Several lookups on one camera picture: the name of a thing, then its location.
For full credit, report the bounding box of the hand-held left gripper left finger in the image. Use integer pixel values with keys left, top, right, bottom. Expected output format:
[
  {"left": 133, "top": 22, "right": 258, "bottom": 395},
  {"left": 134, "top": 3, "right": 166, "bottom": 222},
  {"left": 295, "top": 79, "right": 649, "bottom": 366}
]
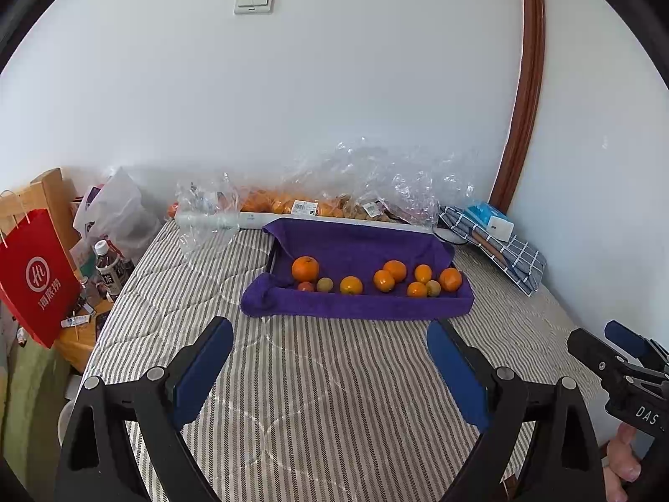
[{"left": 54, "top": 316, "right": 234, "bottom": 502}]

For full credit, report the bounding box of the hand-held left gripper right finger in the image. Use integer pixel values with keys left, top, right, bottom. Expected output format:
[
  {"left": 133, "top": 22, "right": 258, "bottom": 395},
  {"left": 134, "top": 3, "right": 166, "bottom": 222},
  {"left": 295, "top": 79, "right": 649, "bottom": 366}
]
[{"left": 427, "top": 319, "right": 606, "bottom": 502}]

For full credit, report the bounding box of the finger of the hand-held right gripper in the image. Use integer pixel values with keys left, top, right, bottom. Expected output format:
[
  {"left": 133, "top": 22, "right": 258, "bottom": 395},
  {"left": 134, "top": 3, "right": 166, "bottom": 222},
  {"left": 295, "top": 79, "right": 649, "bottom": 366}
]
[
  {"left": 567, "top": 327, "right": 631, "bottom": 394},
  {"left": 605, "top": 320, "right": 669, "bottom": 373}
]

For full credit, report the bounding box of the purple towel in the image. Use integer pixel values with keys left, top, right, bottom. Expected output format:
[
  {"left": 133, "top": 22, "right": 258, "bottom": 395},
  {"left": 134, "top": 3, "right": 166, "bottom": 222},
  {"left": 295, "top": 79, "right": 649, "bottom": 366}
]
[{"left": 240, "top": 217, "right": 475, "bottom": 321}]

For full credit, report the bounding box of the person's right hand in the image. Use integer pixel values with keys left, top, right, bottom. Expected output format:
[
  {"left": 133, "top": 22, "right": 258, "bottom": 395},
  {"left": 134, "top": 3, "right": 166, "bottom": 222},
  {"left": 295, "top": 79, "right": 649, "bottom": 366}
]
[{"left": 601, "top": 423, "right": 643, "bottom": 502}]

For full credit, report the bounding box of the checkered blue cloth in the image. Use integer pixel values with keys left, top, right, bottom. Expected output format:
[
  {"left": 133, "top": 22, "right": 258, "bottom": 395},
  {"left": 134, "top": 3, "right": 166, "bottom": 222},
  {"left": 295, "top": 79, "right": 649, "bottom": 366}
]
[{"left": 438, "top": 204, "right": 548, "bottom": 295}]

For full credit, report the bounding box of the striped bed quilt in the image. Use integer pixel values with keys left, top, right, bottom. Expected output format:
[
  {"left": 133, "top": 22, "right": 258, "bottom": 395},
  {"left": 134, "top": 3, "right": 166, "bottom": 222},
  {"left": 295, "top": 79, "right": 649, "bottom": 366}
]
[{"left": 78, "top": 217, "right": 610, "bottom": 502}]

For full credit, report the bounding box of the wooden nightstand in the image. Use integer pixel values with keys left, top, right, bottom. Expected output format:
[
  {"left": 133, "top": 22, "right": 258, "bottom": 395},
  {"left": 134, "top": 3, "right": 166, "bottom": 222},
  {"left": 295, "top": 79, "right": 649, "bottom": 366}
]
[{"left": 52, "top": 293, "right": 114, "bottom": 373}]

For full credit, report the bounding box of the dark label drink bottle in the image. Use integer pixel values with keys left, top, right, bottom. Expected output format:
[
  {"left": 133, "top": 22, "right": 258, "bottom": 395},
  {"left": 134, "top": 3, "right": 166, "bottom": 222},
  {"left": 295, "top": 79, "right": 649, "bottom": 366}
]
[{"left": 112, "top": 251, "right": 137, "bottom": 287}]

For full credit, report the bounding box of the white capped drink bottle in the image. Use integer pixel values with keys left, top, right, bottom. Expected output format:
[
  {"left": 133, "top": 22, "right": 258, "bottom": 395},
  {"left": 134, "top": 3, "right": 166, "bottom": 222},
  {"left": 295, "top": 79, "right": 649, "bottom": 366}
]
[{"left": 93, "top": 239, "right": 120, "bottom": 300}]

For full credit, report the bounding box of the white round object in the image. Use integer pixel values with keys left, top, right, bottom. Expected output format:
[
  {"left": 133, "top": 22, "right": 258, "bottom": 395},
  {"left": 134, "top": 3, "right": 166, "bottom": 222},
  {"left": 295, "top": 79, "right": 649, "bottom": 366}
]
[{"left": 56, "top": 400, "right": 80, "bottom": 443}]

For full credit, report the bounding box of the large orange with stem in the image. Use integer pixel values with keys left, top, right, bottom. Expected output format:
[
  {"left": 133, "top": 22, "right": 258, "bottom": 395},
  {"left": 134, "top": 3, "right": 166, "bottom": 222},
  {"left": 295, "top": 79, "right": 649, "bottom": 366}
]
[{"left": 291, "top": 256, "right": 320, "bottom": 283}]

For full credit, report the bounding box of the small white box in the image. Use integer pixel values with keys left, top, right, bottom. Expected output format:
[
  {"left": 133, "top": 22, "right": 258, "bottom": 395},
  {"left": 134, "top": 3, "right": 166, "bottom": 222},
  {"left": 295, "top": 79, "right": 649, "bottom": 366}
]
[{"left": 488, "top": 217, "right": 516, "bottom": 242}]

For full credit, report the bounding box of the white long bar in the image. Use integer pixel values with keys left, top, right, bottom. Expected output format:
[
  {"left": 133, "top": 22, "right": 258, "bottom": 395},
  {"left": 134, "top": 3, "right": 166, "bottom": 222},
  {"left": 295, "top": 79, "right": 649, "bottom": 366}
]
[{"left": 175, "top": 210, "right": 436, "bottom": 234}]

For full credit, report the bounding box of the blue tissue pack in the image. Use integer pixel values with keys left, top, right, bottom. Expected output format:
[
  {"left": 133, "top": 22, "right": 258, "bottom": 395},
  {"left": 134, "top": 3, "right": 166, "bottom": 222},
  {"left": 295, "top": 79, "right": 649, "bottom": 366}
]
[{"left": 464, "top": 202, "right": 511, "bottom": 227}]

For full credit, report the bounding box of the crumpled clear plastic bag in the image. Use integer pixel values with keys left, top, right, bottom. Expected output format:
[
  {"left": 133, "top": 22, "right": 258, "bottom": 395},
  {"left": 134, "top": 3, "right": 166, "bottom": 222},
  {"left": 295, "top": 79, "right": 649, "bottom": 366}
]
[{"left": 175, "top": 172, "right": 242, "bottom": 258}]

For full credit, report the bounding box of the green fabric seat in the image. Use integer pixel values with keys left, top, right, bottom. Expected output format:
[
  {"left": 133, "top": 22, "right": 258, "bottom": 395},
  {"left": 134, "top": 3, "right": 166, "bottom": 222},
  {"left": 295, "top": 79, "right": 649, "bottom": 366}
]
[{"left": 0, "top": 335, "right": 72, "bottom": 482}]

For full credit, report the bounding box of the clear bag of oranges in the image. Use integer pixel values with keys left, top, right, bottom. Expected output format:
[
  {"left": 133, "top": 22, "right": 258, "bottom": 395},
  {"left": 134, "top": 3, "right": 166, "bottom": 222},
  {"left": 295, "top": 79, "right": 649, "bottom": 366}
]
[{"left": 237, "top": 187, "right": 347, "bottom": 219}]

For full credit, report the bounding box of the white plastic bag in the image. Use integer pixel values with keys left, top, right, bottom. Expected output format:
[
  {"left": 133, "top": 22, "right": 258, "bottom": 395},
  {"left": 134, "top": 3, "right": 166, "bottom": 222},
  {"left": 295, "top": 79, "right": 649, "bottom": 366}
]
[{"left": 73, "top": 166, "right": 164, "bottom": 263}]

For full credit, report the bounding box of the red paper bag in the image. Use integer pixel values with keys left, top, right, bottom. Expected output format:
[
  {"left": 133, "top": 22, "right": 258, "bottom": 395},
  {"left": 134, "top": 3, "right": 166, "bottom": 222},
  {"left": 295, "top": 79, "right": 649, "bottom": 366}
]
[{"left": 0, "top": 191, "right": 85, "bottom": 350}]

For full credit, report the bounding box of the clear bag of brown snacks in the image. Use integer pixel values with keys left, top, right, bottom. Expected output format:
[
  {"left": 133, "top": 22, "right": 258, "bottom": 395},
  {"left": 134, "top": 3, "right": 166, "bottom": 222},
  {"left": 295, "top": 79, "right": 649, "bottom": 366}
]
[{"left": 345, "top": 196, "right": 415, "bottom": 224}]

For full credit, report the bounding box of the large crumpled clear plastic wrap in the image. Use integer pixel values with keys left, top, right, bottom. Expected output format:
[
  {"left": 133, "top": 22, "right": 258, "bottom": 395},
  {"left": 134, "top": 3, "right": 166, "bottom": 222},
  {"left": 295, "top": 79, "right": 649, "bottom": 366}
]
[{"left": 282, "top": 137, "right": 477, "bottom": 220}]

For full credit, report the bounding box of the light wooden furniture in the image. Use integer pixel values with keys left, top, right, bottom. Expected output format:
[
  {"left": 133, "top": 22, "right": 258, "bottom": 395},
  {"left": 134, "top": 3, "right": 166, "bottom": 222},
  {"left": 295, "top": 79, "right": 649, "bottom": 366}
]
[{"left": 0, "top": 167, "right": 80, "bottom": 253}]

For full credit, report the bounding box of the brown wooden door frame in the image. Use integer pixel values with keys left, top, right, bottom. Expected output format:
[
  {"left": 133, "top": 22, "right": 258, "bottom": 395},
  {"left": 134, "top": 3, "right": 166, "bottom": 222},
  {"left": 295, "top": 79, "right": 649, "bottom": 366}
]
[{"left": 490, "top": 0, "right": 547, "bottom": 213}]

